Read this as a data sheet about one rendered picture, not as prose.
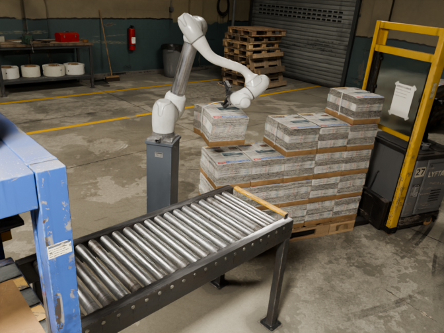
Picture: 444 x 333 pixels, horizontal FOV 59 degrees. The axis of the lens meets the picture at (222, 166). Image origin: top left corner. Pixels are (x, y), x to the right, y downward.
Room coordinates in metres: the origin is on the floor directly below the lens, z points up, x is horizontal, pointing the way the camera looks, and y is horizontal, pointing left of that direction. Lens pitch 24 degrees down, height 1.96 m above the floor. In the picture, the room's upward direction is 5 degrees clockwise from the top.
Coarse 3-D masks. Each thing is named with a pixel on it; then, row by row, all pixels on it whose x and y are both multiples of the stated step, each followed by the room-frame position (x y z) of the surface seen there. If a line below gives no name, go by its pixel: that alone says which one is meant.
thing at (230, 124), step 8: (208, 112) 2.69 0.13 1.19; (216, 112) 2.71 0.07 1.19; (224, 112) 2.73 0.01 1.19; (232, 112) 2.75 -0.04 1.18; (240, 112) 2.78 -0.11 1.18; (208, 120) 2.68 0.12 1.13; (216, 120) 2.62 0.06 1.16; (224, 120) 2.64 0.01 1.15; (232, 120) 2.66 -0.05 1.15; (240, 120) 2.69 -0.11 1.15; (248, 120) 2.72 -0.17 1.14; (208, 128) 2.66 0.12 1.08; (216, 128) 2.63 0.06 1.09; (224, 128) 2.66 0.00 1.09; (232, 128) 2.68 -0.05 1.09; (240, 128) 2.71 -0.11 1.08; (208, 136) 2.64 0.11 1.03; (216, 136) 2.64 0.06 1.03; (224, 136) 2.67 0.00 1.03; (232, 136) 2.70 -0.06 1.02; (240, 136) 2.73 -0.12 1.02
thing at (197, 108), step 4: (196, 104) 2.92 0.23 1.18; (200, 104) 2.91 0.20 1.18; (204, 104) 2.92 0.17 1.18; (212, 104) 2.94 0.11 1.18; (216, 104) 2.95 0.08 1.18; (220, 104) 2.96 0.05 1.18; (196, 108) 2.91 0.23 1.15; (200, 108) 2.84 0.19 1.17; (196, 112) 2.91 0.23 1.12; (200, 112) 2.84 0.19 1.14; (196, 116) 2.90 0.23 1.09; (200, 116) 2.82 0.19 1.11; (196, 120) 2.88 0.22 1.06; (200, 120) 2.82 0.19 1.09; (196, 124) 2.87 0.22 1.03
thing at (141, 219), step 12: (216, 192) 2.22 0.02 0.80; (180, 204) 2.03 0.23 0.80; (144, 216) 1.87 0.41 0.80; (108, 228) 1.72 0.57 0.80; (120, 228) 1.73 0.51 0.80; (132, 228) 1.78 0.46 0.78; (84, 240) 1.60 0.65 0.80; (96, 240) 1.63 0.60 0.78; (24, 264) 1.39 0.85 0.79; (24, 276) 1.39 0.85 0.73; (36, 276) 1.42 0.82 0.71
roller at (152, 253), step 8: (128, 232) 1.71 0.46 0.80; (136, 240) 1.64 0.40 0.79; (144, 240) 1.64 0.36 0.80; (144, 248) 1.59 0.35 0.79; (152, 248) 1.58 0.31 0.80; (152, 256) 1.53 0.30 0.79; (160, 256) 1.52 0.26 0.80; (160, 264) 1.48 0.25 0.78; (168, 264) 1.47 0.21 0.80; (168, 272) 1.43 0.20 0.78
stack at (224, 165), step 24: (264, 144) 3.11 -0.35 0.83; (216, 168) 2.63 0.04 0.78; (240, 168) 2.69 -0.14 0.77; (264, 168) 2.78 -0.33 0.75; (288, 168) 2.87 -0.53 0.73; (312, 168) 2.96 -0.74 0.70; (336, 168) 3.06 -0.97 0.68; (264, 192) 2.78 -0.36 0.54; (288, 192) 2.87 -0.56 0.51; (312, 192) 2.97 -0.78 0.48; (288, 216) 2.89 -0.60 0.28; (312, 216) 2.99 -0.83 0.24
